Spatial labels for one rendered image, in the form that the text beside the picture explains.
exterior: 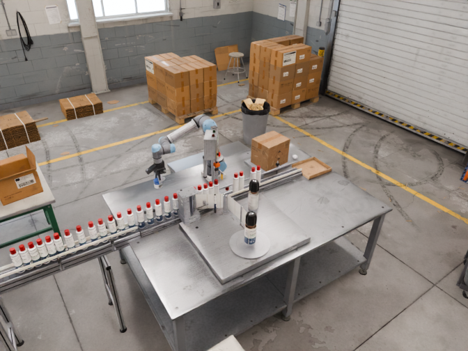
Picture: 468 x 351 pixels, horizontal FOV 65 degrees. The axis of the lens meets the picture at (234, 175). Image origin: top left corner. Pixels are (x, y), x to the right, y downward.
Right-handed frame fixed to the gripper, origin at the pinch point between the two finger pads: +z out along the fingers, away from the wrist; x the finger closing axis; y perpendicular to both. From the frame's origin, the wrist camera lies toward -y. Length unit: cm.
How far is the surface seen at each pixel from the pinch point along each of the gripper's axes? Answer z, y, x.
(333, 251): 78, 133, -99
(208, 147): -41, 32, -34
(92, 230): -4, -67, -34
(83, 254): 13, -77, -37
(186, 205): -7, 1, -50
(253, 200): -1, 52, -69
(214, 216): 12, 24, -55
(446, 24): -74, 476, 31
